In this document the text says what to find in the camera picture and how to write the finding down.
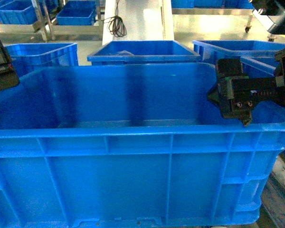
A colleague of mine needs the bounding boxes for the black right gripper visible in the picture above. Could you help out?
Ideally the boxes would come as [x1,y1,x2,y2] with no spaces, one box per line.
[207,58,285,126]

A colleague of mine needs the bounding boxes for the blue plastic crate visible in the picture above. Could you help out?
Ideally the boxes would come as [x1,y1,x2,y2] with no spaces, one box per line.
[0,63,285,228]

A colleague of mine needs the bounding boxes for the blue crate far left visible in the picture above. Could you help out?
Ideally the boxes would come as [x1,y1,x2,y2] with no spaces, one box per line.
[0,0,38,25]

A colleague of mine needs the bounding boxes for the blue crate behind right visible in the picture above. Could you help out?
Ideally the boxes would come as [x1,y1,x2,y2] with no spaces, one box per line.
[192,40,285,77]

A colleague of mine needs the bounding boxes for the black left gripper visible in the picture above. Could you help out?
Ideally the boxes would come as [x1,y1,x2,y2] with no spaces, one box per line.
[0,40,20,91]

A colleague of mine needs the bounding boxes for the blue crate behind left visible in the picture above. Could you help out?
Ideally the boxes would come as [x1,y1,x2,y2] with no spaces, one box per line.
[6,43,78,77]

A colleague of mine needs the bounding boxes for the blue crate far middle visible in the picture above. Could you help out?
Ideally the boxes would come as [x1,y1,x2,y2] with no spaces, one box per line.
[57,0,97,26]

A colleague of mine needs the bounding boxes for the black coiled cable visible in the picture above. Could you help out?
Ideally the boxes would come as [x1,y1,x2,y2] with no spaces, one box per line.
[104,0,128,38]

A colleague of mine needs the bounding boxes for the metal shelf frame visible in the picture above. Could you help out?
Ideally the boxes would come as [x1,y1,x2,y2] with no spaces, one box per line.
[32,0,105,41]

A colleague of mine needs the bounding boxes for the blue crate behind centre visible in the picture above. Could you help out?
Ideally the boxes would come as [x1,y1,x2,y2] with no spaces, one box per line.
[87,40,201,66]

